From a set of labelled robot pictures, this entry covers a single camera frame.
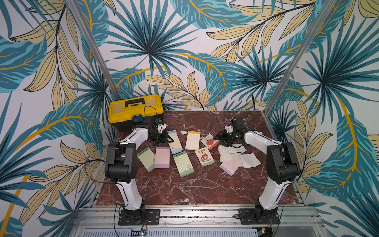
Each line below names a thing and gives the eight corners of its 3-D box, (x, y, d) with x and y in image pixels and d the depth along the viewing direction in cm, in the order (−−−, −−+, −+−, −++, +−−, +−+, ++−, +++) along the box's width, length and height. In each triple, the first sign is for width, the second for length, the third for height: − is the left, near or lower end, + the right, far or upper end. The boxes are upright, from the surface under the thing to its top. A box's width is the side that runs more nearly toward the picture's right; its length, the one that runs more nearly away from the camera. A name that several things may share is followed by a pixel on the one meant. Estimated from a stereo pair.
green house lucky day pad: (148, 172, 90) (147, 171, 88) (137, 155, 96) (136, 154, 95) (161, 164, 93) (160, 162, 92) (149, 148, 100) (149, 146, 98)
